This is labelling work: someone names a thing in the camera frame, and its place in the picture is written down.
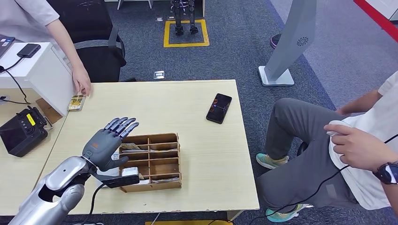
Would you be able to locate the silver floor socket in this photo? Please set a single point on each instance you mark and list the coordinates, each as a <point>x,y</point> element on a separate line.
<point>159,75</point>

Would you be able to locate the teal sneaker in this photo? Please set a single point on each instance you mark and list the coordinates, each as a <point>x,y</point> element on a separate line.
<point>271,161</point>
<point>283,215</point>

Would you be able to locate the small black flat device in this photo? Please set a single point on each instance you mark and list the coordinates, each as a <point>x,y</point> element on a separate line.
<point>29,50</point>

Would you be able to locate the pale grey card reader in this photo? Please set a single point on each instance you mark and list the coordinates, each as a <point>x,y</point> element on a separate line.
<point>116,155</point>

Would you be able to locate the stack of patterned cards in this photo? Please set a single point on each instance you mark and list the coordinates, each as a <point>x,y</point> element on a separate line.
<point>76,103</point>

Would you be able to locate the round white black controller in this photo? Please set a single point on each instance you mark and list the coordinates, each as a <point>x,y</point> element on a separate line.
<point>337,122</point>

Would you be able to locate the black humanoid robot legs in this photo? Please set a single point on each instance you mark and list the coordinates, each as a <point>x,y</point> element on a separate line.
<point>178,18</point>

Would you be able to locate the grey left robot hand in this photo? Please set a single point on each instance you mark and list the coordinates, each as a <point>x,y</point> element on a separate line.
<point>102,146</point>

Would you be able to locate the person's left forearm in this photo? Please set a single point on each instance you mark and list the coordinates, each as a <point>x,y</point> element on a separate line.
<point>392,195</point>
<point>63,42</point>

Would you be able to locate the white furniture frame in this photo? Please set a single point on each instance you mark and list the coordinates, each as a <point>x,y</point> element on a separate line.
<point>119,3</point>

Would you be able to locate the black stool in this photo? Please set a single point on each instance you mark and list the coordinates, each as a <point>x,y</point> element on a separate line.
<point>301,149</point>

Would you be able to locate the pale card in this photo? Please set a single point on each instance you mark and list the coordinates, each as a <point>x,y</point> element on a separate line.
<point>136,151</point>

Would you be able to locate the black smartphone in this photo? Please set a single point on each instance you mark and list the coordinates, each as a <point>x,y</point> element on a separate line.
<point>219,108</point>

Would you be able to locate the white post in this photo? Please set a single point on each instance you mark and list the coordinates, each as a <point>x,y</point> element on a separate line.
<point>203,7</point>

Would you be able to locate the brown cardboard piece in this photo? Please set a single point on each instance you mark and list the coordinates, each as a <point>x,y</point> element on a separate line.
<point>51,113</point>

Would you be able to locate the grey kiosk stand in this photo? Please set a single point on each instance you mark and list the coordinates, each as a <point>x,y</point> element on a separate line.
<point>289,37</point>

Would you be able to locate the black round base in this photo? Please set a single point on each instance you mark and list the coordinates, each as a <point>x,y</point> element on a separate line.
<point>275,42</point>

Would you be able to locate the grey printed card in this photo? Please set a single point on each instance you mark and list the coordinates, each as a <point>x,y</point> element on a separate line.
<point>164,151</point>
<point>166,180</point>

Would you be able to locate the person's right forearm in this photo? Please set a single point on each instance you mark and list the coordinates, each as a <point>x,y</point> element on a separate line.
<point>363,102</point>

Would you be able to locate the white card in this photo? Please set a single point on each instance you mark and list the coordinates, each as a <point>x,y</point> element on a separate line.
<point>144,182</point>

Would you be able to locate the black wristwatch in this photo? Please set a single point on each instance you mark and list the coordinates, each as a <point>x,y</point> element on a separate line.
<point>387,173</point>

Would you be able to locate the white box riser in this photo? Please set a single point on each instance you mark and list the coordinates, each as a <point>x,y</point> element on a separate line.
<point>46,80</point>

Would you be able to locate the person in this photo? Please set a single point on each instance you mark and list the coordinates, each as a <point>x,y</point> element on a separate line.
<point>298,130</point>
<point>18,18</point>

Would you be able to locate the black payment terminal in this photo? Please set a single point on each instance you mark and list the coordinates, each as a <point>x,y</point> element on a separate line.
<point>21,136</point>

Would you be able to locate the laptop computer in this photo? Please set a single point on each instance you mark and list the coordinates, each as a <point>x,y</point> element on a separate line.
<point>5,43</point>

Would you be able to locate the person's left hand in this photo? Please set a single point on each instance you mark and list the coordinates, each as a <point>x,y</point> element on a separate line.
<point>360,149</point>
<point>81,80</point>

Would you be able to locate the black office chair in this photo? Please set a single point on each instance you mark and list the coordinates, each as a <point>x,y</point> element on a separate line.
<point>99,65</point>

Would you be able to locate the person's right hand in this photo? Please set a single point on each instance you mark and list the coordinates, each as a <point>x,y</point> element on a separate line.
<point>343,111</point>

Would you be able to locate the wooden compartment card organizer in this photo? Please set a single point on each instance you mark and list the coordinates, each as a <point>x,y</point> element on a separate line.
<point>161,161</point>

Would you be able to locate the yellow floor tape square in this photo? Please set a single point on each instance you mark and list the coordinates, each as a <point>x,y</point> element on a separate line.
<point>166,34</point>

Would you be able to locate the patterned room key card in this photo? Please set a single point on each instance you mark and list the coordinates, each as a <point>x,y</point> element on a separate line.
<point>130,147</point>
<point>141,177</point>

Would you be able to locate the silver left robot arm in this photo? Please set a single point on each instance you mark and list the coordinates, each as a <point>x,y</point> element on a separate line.
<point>62,174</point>

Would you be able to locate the small silver floor plate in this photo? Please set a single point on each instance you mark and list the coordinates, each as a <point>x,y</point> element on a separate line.
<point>170,18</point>
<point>159,19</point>

